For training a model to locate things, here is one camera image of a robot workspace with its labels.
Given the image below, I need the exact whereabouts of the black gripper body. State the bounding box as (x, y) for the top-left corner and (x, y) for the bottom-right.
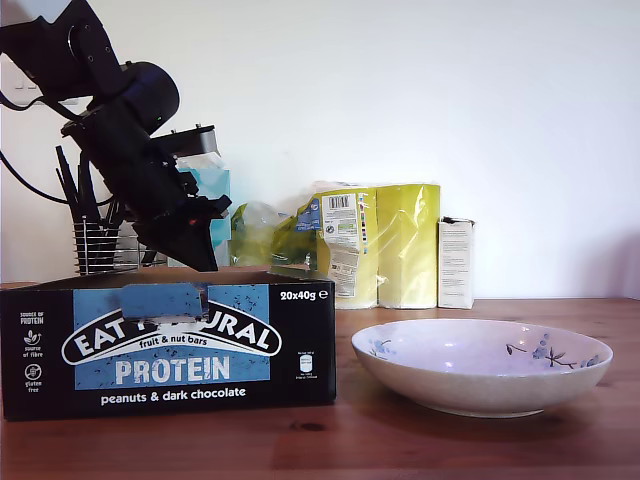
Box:
(67, 115), (233, 231)

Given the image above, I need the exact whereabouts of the clear plastic bag with greens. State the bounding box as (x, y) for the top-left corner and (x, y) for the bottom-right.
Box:
(229, 198), (322, 272)

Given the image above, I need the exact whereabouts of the yellow paper roll pack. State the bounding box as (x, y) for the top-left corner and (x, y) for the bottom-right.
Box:
(313, 182), (442, 311)

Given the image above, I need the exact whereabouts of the white wall light switch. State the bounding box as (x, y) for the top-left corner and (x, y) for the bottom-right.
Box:
(0, 58), (84, 108)

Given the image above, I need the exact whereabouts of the tissue box with blue print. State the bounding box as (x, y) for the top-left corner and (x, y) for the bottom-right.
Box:
(175, 151), (233, 247)

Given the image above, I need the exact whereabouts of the black blue snack bar carton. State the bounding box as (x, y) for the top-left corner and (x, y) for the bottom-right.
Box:
(0, 266), (337, 423)

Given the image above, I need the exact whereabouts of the wire utensil holder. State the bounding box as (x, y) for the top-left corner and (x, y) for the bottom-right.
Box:
(73, 214), (169, 277)

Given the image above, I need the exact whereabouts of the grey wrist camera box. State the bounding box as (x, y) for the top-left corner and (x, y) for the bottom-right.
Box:
(149, 127), (222, 162)

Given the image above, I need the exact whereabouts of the black kitchen utensil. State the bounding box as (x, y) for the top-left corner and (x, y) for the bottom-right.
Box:
(77, 149), (99, 224)
(102, 197), (126, 236)
(53, 144), (86, 224)

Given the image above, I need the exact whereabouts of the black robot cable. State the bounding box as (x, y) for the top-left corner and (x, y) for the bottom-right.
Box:
(0, 89), (69, 117)
(0, 149), (72, 205)

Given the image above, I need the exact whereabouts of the small white carton box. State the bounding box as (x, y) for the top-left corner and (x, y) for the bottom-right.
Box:
(437, 216), (476, 309)

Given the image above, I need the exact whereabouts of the white bowl with blue flowers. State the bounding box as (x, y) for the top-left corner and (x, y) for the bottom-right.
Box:
(351, 319), (614, 419)

